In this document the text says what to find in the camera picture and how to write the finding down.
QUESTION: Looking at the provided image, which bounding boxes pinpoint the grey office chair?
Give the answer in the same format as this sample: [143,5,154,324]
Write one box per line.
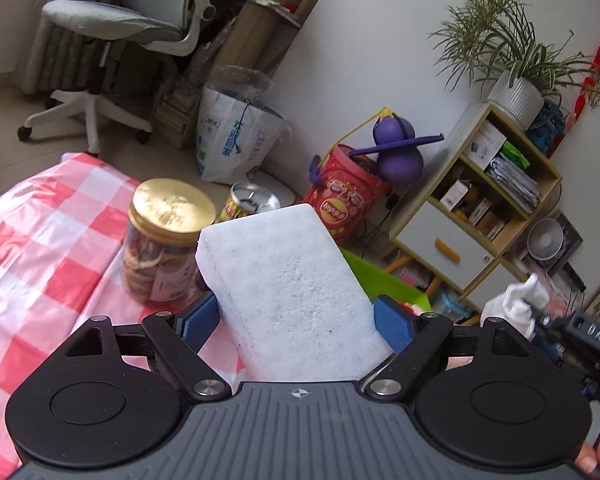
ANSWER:
[17,0,231,156]

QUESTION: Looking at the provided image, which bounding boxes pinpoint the red printed bucket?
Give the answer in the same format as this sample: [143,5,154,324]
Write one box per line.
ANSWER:
[302,144,393,247]

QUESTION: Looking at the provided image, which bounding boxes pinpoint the stack of papers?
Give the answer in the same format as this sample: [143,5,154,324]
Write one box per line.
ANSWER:
[485,152,541,213]

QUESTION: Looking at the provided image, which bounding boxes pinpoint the cookie jar gold lid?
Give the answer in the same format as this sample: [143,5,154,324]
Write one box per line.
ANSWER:
[122,178,217,303]

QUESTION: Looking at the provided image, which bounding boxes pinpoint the white paper bag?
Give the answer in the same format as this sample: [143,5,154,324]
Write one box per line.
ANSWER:
[196,85,291,186]

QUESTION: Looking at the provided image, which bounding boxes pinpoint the wooden shelf cabinet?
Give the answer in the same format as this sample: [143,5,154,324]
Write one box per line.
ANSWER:
[389,102,563,311]

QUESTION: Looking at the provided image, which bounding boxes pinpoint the white drawer orange handle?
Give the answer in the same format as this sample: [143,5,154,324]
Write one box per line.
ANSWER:
[395,200,501,286]

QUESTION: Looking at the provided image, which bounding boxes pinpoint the white cardboard box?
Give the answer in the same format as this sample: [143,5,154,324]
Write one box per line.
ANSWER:
[467,122,508,171]

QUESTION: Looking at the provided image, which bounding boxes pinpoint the open chip can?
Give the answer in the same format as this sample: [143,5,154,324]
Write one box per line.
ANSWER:
[215,181,281,226]

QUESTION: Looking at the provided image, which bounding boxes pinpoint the clear storage box pink contents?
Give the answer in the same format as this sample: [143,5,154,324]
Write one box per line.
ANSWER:
[392,262,431,291]

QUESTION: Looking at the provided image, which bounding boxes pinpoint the white soft cloth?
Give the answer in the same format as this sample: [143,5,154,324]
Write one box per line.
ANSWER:
[480,272,551,338]

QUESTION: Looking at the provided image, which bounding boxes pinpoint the white table fan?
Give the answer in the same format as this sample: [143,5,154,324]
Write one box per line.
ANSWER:
[526,217,566,273]

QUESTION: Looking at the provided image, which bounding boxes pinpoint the potted spider plant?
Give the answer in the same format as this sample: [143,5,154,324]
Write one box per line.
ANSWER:
[430,0,600,131]

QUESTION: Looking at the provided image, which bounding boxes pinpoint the green plastic bin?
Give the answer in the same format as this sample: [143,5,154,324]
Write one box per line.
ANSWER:
[340,247,433,313]

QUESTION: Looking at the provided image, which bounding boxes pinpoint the purple jumping ball toy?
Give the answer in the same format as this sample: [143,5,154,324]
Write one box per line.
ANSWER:
[307,106,445,186]

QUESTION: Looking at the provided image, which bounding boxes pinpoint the small white box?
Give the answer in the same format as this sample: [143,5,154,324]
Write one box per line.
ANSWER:
[440,180,473,211]

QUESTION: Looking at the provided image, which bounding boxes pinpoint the white foam block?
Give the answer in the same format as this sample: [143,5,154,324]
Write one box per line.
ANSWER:
[195,203,392,383]

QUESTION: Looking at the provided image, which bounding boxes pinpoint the stack of books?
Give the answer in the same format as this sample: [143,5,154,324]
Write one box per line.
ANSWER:
[155,80,203,148]

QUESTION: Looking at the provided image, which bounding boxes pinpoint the grey radiator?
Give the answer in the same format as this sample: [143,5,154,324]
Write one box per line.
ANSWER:
[17,0,106,96]

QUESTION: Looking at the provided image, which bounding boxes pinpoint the green bag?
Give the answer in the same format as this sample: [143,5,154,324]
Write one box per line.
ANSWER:
[502,141,531,168]

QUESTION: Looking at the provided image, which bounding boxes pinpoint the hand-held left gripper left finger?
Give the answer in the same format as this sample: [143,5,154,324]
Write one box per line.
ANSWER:
[64,291,232,401]

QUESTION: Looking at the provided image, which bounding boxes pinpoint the pink checked tablecloth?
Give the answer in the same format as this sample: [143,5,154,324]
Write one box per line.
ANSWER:
[0,152,251,476]

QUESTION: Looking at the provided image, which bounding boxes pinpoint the clear plastic bag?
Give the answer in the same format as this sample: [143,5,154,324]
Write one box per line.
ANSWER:
[207,65,273,106]

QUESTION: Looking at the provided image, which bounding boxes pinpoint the blue lidded storage box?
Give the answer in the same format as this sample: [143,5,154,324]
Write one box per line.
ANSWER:
[437,290,481,323]

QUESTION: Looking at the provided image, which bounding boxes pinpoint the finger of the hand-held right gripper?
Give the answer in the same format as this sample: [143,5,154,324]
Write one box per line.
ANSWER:
[532,310,573,343]

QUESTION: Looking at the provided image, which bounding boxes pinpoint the brown snack box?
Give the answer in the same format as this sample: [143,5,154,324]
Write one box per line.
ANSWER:
[467,197,493,226]
[480,210,506,241]

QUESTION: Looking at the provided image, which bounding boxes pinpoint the blue knitted item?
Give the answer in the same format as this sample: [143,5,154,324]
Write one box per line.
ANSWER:
[526,100,566,158]

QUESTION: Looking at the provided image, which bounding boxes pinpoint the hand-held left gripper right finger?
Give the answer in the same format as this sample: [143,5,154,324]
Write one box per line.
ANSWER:
[362,295,536,402]

